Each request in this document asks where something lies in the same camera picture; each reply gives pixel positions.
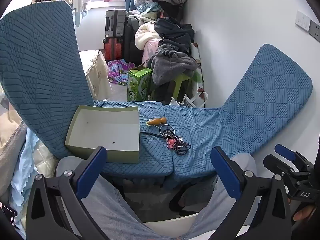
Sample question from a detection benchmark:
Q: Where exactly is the orange suitcase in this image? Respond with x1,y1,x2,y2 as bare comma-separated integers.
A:
103,37,125,62

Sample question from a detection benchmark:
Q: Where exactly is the shallow white cardboard box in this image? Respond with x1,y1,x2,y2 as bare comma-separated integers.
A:
64,105,140,164

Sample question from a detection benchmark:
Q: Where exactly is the white wall switch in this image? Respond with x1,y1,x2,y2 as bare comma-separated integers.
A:
295,10,311,32

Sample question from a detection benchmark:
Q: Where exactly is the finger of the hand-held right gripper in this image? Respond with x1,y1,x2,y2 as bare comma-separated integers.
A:
263,154,300,193
274,144,314,172

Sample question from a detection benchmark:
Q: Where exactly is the person's leg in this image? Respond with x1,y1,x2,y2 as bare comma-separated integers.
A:
56,156,190,240
180,154,258,240

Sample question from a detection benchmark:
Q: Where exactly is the person's right hand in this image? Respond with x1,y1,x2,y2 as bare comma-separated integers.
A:
293,206,316,222

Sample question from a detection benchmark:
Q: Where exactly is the green plastic stool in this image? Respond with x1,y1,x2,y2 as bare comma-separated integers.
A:
150,74,194,100

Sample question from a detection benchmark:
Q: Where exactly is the white tote bag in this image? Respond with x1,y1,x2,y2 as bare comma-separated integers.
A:
170,91,208,108

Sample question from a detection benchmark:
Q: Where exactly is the cream quilt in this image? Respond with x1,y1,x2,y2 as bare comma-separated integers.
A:
135,22,163,50

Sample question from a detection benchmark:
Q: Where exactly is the person's left leg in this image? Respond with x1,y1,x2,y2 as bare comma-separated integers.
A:
56,156,190,240

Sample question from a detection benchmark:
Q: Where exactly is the green carton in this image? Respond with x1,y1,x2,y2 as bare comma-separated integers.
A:
127,65,153,102

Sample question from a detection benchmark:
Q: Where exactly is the person's right leg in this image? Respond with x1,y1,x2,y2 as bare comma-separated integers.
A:
180,154,258,240

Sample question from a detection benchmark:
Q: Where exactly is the grey cloth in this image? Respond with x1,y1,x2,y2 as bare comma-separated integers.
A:
0,120,28,195

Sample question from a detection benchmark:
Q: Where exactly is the blue covered chair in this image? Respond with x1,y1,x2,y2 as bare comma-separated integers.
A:
162,44,313,183
0,0,174,184

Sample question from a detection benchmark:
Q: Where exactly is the colourful crumpled cloth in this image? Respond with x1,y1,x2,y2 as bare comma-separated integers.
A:
107,59,137,85

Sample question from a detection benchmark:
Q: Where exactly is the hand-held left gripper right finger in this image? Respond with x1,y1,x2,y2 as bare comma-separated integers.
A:
210,146,292,240

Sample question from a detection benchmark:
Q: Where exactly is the black jacket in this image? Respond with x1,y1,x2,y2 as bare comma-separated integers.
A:
154,17,195,48

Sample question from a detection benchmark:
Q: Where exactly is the grey fleece garment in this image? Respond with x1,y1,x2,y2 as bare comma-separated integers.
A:
146,44,198,85

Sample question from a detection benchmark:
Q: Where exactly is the orange gourd keychain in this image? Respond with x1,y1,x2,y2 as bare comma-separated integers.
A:
146,117,175,135

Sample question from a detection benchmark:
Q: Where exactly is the cream cloth covered table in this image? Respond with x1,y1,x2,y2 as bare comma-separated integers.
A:
79,50,113,100

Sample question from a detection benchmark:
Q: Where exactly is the grey wall socket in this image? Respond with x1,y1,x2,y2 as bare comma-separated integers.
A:
309,20,320,40

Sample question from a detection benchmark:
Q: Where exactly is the white fruit print panel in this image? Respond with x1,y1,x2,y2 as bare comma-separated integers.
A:
190,42,204,95

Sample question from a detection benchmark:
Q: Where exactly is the black suitcase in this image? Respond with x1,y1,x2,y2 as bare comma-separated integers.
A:
124,16,145,63

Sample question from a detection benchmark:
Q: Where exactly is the pale quilted blanket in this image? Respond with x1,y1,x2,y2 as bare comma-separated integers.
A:
10,127,59,230

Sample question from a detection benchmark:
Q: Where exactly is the pink cloth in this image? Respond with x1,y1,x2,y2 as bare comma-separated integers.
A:
142,40,160,65

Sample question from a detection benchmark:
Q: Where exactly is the white plastic basin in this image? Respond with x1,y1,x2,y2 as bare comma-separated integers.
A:
142,212,200,238

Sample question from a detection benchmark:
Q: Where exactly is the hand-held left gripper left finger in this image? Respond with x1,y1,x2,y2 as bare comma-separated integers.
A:
26,146,110,240

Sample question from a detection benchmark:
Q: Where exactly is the grey suitcase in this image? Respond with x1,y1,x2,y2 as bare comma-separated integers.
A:
104,9,127,39

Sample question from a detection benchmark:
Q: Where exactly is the black flowered hair clip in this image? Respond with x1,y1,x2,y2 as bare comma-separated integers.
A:
140,130,192,156

